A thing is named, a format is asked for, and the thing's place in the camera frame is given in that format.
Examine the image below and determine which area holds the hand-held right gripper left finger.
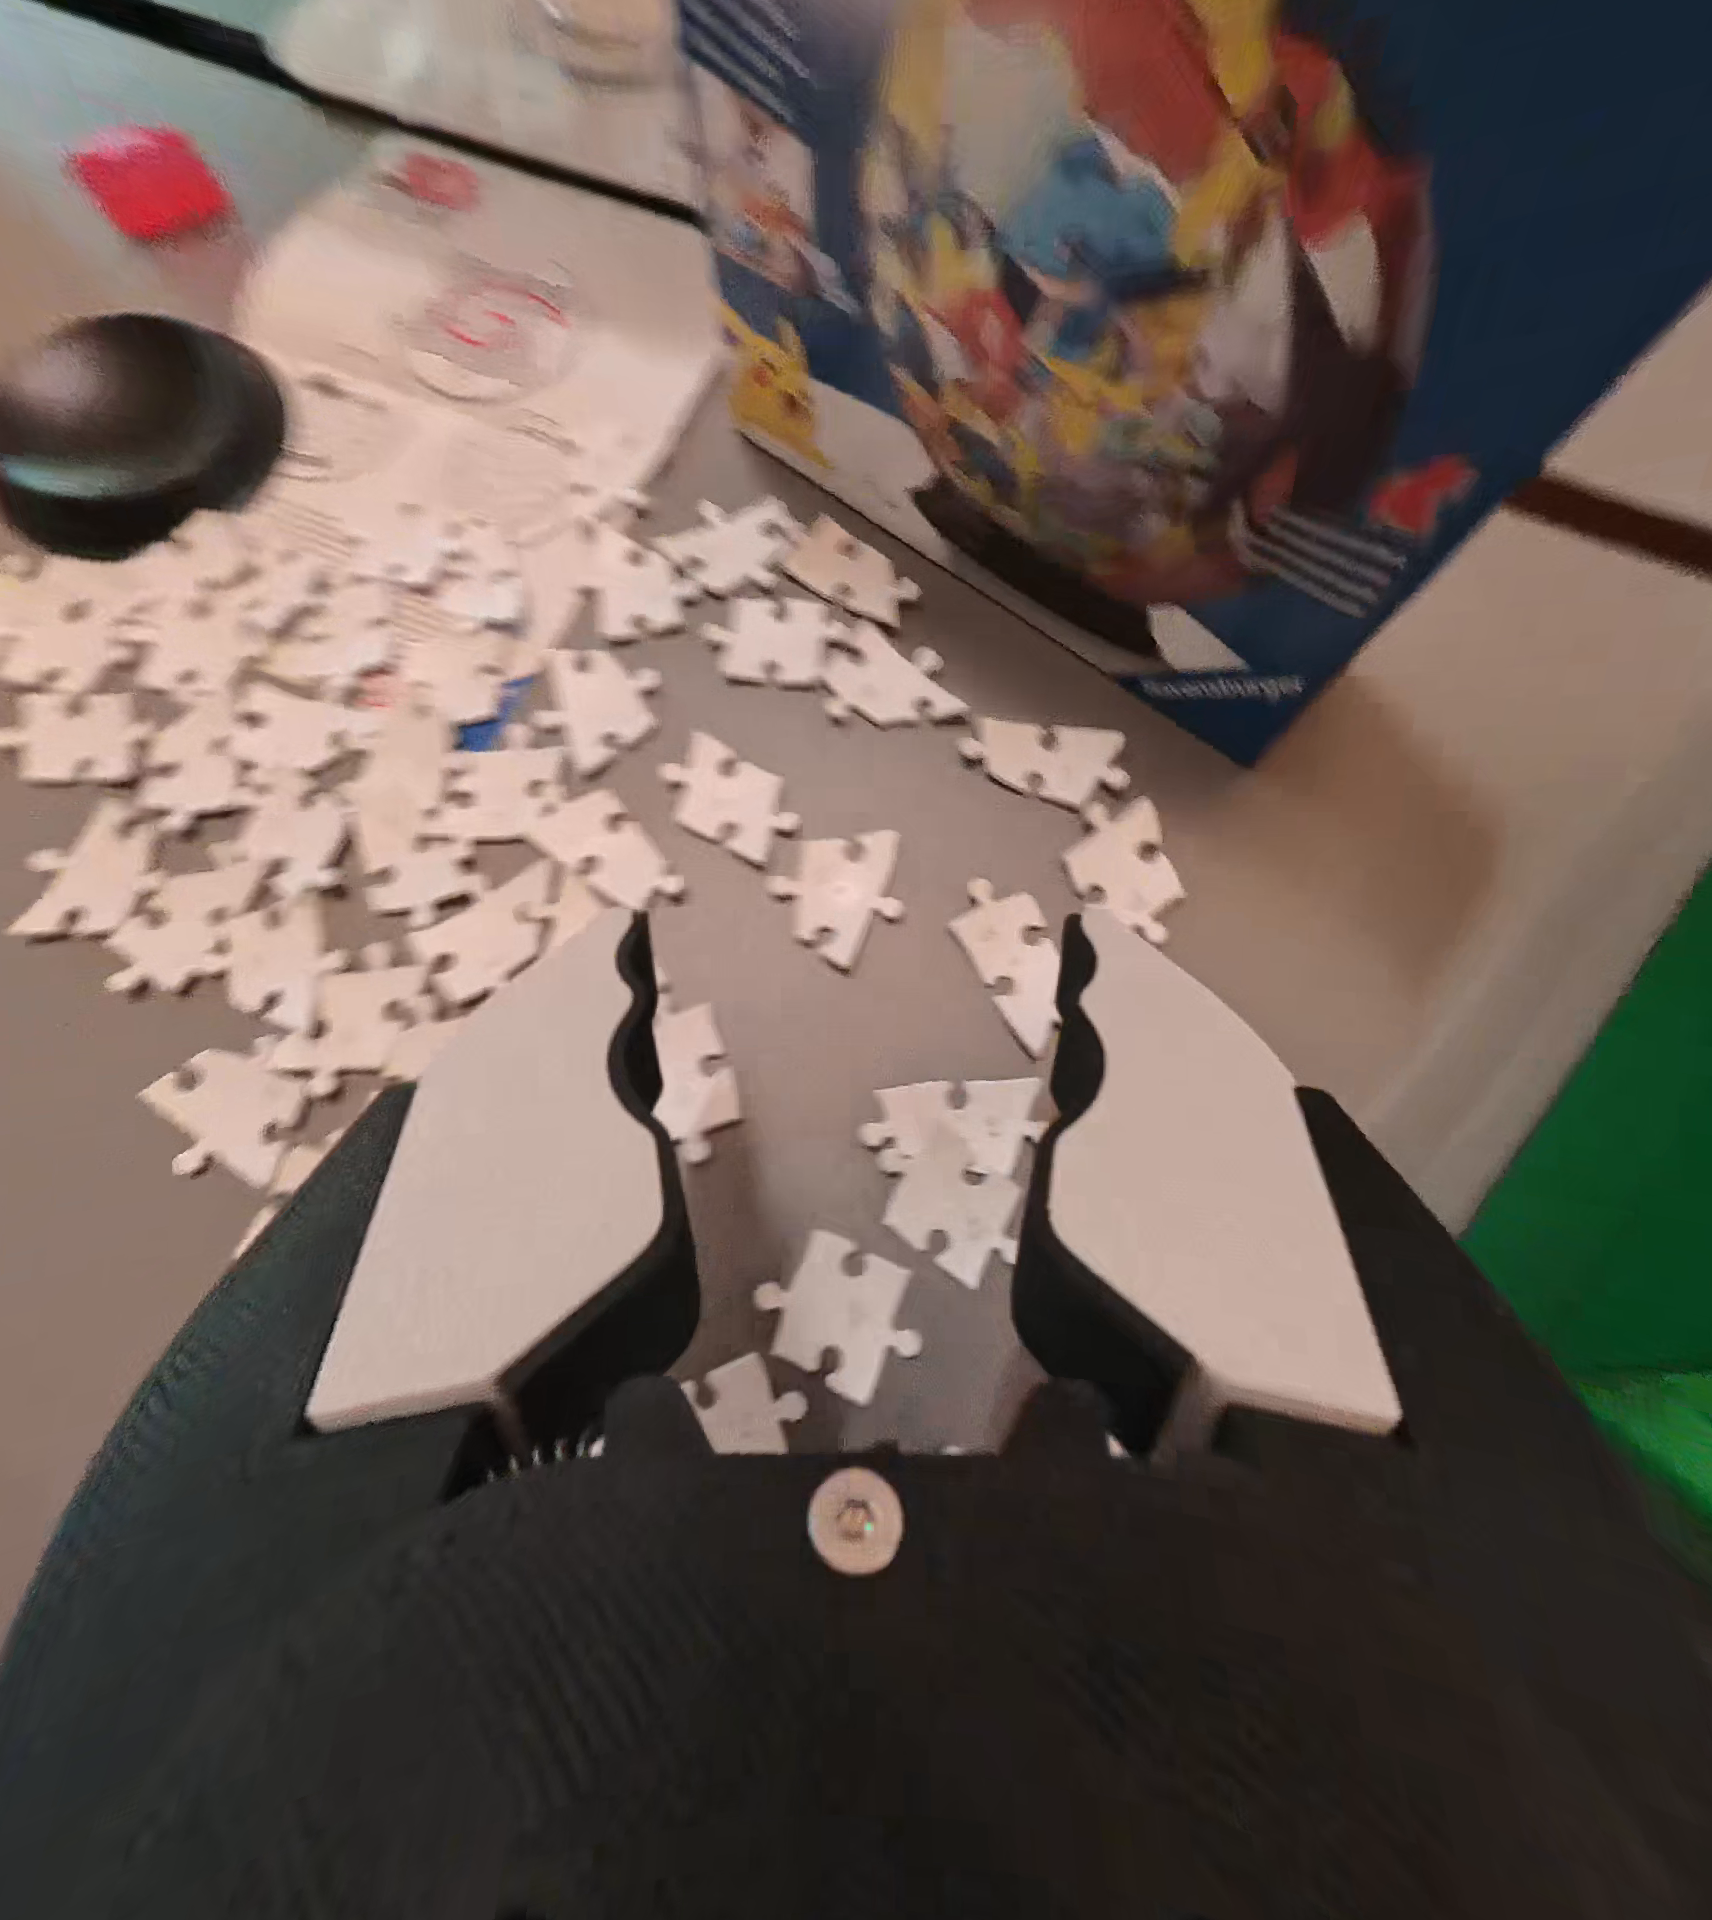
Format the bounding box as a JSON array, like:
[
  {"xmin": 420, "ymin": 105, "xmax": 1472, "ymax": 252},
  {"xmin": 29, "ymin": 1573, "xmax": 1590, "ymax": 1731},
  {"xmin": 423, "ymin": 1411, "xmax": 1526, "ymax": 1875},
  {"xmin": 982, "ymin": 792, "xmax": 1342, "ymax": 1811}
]
[{"xmin": 303, "ymin": 906, "xmax": 704, "ymax": 1435}]

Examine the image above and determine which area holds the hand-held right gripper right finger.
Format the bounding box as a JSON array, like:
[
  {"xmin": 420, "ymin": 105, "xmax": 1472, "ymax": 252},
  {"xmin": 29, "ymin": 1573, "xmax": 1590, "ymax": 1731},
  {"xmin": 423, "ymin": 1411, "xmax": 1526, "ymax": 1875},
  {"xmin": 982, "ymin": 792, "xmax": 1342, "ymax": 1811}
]
[{"xmin": 1012, "ymin": 906, "xmax": 1405, "ymax": 1447}]

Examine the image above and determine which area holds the pile of white puzzle pieces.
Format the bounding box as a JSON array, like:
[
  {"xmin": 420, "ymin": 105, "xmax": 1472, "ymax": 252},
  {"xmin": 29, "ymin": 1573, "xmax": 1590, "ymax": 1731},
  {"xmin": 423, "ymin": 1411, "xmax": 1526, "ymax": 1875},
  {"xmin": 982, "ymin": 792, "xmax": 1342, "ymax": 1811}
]
[{"xmin": 0, "ymin": 494, "xmax": 1192, "ymax": 1460}]

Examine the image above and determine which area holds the blue puzzle ball box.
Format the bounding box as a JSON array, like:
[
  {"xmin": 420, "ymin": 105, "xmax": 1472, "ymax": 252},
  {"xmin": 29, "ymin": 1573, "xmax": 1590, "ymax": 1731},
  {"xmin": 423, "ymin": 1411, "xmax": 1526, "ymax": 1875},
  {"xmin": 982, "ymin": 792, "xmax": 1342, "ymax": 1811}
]
[{"xmin": 676, "ymin": 0, "xmax": 1712, "ymax": 770}]

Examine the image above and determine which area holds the green plastic bin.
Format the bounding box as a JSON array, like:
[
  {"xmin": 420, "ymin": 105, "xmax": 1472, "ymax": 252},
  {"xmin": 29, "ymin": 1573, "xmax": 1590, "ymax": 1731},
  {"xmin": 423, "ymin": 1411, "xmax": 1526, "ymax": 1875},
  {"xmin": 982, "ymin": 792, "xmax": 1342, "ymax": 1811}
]
[{"xmin": 1455, "ymin": 716, "xmax": 1712, "ymax": 1674}]

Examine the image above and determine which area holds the white instruction sheet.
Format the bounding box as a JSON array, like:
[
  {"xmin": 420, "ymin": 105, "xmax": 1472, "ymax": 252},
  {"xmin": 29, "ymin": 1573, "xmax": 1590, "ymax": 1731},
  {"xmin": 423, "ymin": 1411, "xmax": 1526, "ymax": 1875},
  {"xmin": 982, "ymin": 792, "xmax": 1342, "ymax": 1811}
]
[{"xmin": 227, "ymin": 127, "xmax": 728, "ymax": 550}]

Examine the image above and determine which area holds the black round stand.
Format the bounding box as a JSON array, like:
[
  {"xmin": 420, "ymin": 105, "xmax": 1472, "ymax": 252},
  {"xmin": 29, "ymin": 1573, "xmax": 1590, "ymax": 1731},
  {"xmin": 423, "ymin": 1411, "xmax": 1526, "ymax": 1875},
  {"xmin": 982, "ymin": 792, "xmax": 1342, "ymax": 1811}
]
[{"xmin": 0, "ymin": 311, "xmax": 291, "ymax": 564}]

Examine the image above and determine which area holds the red plastic part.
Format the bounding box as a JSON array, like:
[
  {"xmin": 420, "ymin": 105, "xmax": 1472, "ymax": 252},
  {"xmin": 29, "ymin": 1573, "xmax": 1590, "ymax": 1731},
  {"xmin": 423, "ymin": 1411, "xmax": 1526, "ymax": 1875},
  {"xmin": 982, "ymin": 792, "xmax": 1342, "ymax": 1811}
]
[{"xmin": 63, "ymin": 124, "xmax": 234, "ymax": 246}]

